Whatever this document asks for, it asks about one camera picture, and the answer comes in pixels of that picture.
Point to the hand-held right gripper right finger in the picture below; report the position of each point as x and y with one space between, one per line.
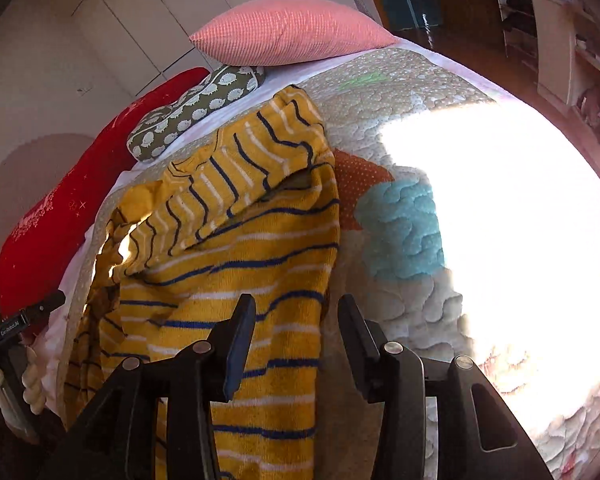
352 342

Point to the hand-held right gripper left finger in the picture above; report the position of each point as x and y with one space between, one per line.
240 342

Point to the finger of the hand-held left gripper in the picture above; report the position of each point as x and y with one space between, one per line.
40 307

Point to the yellow striped baby garment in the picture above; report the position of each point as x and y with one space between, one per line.
260 270

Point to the person's left hand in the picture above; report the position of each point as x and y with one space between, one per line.
32 385

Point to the beige patchwork quilt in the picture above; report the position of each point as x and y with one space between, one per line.
420 310

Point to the red long pillow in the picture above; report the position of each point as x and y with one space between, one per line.
80 200

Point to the white bed sheet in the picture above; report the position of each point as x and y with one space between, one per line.
122 178

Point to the olive hedgehog print pillow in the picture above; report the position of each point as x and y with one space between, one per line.
195 105

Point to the pink ribbed pillow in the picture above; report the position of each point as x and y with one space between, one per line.
290 30

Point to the white wardrobe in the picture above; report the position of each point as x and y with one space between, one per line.
180 15

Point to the cream shelf unit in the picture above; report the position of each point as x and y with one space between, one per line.
555 45

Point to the dark cluttered rack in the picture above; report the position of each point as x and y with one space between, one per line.
512 5

